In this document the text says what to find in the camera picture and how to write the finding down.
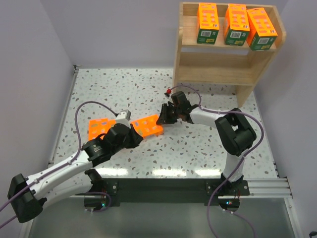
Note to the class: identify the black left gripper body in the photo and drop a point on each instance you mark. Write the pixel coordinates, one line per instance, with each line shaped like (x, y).
(135, 138)

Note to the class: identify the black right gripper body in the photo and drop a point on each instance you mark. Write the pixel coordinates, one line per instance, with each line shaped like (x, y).
(170, 113)

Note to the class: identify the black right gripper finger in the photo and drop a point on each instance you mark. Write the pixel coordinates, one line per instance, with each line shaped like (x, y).
(169, 117)
(160, 118)

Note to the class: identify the orange sponge box wide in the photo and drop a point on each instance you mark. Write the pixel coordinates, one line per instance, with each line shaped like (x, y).
(147, 126)
(99, 126)

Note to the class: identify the orange sponge box narrow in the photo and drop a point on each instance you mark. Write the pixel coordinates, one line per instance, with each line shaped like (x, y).
(207, 23)
(236, 26)

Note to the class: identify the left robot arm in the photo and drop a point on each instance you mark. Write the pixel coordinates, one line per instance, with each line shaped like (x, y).
(30, 195)

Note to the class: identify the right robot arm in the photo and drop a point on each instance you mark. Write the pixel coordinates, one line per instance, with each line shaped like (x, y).
(236, 134)

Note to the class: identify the wooden shelf unit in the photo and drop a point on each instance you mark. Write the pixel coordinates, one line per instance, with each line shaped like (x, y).
(221, 63)

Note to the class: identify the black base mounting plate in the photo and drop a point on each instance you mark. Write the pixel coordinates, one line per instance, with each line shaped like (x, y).
(151, 190)

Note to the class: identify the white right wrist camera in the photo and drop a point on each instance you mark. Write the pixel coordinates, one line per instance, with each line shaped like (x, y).
(169, 92)

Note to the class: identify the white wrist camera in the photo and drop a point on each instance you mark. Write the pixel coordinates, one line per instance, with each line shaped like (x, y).
(123, 117)
(169, 92)

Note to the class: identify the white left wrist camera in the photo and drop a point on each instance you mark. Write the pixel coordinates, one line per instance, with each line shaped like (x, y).
(123, 117)

